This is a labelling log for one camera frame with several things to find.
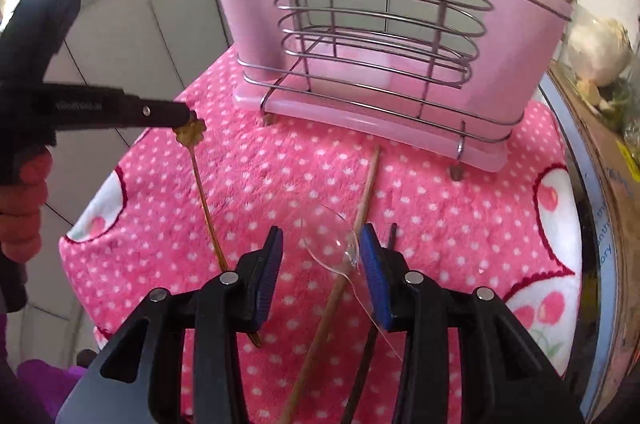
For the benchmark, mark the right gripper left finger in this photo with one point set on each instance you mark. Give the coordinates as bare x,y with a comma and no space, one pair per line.
136,378

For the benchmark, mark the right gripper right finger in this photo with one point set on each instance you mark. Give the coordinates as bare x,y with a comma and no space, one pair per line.
505,376

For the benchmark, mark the dark brown chopstick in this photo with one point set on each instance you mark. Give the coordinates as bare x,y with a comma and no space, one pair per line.
361,287

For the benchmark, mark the clear plastic spoon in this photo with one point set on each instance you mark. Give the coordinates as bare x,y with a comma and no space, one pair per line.
324,235

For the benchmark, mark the purple sleeve forearm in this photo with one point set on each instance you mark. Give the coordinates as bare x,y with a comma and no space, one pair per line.
37,391

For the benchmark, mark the left hand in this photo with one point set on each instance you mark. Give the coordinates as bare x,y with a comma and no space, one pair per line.
21,206

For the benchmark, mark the pink polka dot blanket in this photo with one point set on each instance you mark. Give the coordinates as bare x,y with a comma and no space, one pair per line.
167,215

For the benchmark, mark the pink plastic drip tray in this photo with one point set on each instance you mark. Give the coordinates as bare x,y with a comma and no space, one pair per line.
378,94

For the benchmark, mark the green vegetables in bag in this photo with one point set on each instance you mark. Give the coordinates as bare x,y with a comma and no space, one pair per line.
617,107

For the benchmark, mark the white garlic bulb bag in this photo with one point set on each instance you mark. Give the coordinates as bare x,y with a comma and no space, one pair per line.
599,50

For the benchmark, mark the metal shelf frame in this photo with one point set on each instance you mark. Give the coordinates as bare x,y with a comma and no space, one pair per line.
595,228

